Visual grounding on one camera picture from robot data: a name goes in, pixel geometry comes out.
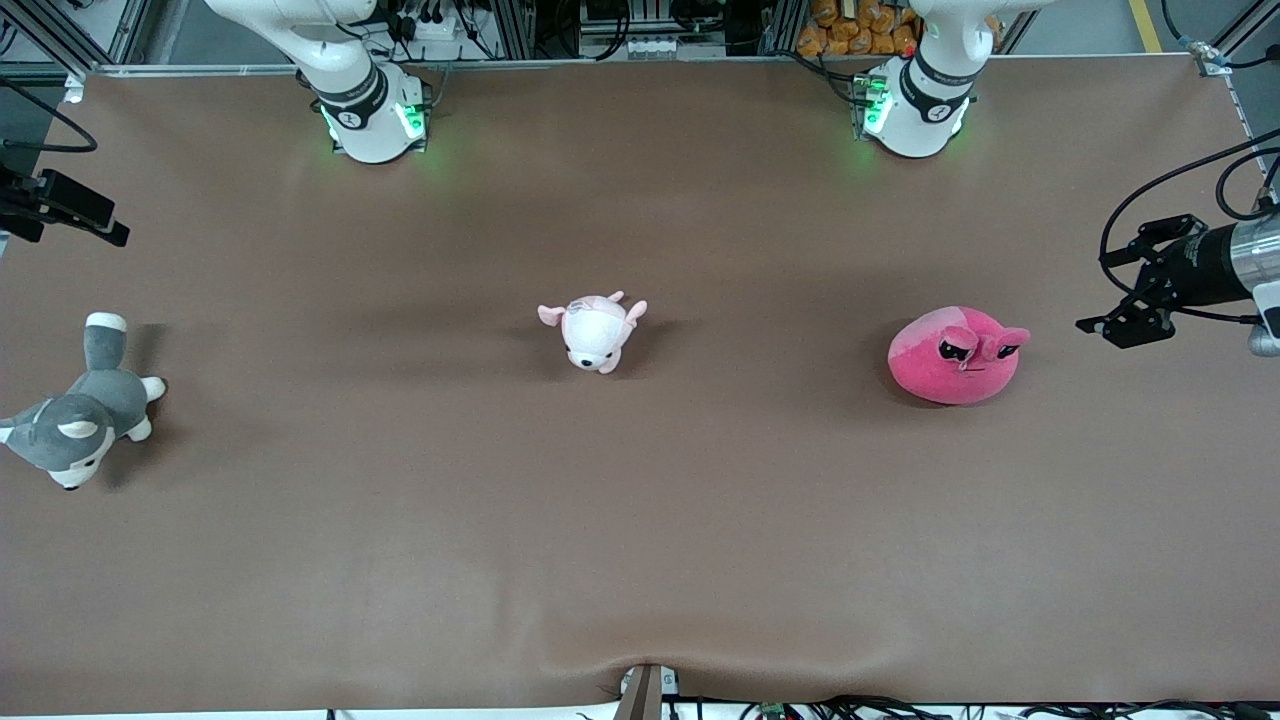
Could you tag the brown table cover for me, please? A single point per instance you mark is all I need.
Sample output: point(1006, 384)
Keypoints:
point(640, 520)

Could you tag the pink round plush toy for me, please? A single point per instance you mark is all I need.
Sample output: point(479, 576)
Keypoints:
point(955, 365)

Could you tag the grey white husky plush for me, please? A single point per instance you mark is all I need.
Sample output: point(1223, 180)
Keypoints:
point(95, 405)

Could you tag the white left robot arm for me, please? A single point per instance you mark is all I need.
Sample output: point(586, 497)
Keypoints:
point(915, 115)

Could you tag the aluminium table edge rail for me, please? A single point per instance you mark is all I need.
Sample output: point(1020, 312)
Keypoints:
point(200, 69)

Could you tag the white power strip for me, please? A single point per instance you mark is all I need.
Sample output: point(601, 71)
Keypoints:
point(430, 25)

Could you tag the grey metal bracket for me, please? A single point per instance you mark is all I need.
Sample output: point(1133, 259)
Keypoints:
point(642, 695)

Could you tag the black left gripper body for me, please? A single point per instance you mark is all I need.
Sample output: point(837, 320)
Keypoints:
point(1196, 267)

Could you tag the orange snack bags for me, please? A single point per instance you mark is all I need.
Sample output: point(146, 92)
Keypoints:
point(860, 28)

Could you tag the aluminium corner profile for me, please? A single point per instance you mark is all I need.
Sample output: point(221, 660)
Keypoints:
point(1225, 50)

